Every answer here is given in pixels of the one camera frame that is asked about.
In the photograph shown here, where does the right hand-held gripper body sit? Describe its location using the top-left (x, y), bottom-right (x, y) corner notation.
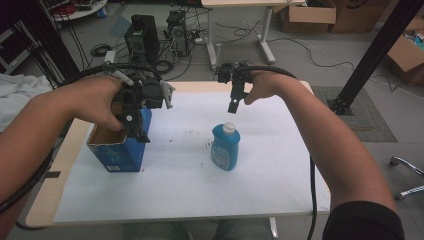
top-left (215, 61), bottom-right (255, 102)

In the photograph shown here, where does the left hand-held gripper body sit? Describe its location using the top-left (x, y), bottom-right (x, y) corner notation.
top-left (111, 75), bottom-right (176, 133)

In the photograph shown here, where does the blue cardboard box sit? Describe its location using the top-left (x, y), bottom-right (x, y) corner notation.
top-left (86, 105), bottom-right (153, 174)

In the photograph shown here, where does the blue bottle with white cap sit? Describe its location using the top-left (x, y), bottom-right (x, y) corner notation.
top-left (210, 121), bottom-right (241, 172)

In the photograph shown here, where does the person's right hand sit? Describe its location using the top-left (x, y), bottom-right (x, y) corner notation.
top-left (243, 69), bottom-right (297, 106)

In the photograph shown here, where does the person's left hand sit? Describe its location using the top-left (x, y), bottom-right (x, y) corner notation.
top-left (70, 75), bottom-right (130, 133)

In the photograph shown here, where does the white-legged desk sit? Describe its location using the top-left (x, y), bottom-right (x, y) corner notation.
top-left (200, 0), bottom-right (307, 67)

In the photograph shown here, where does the black computer tower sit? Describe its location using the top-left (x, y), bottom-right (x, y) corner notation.
top-left (123, 13), bottom-right (161, 65)

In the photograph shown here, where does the open grey computer tower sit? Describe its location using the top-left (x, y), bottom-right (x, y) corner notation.
top-left (165, 9), bottom-right (190, 58)

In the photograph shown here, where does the white table sheet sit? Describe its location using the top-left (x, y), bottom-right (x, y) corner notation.
top-left (52, 91), bottom-right (332, 224)

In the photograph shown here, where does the brown cardboard box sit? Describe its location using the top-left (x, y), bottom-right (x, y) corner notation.
top-left (279, 0), bottom-right (338, 35)
top-left (386, 15), bottom-right (424, 85)

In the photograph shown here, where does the round white table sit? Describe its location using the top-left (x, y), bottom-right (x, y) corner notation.
top-left (49, 0), bottom-right (109, 22)

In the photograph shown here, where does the dark curtain stand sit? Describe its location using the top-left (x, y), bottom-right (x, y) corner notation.
top-left (0, 0), bottom-right (82, 88)

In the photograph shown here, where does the white cloth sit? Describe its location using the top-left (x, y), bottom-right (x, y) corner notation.
top-left (0, 72), bottom-right (53, 132)

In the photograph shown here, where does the grey floor mat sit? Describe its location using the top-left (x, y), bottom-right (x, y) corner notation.
top-left (311, 85), bottom-right (398, 144)

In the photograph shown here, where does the person's black sleeve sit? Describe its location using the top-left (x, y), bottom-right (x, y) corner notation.
top-left (321, 200), bottom-right (406, 240)

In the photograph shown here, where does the chrome chair base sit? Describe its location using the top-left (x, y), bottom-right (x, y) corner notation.
top-left (389, 155), bottom-right (424, 202)

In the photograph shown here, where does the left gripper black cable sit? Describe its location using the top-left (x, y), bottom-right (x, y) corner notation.
top-left (0, 62), bottom-right (165, 232)

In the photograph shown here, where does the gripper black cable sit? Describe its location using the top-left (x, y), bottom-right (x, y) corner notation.
top-left (245, 64), bottom-right (319, 240)
top-left (0, 62), bottom-right (165, 232)

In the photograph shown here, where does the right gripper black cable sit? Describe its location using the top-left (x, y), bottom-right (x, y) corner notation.
top-left (245, 64), bottom-right (319, 240)

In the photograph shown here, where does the black metal post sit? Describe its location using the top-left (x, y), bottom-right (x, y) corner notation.
top-left (327, 0), bottom-right (424, 116)

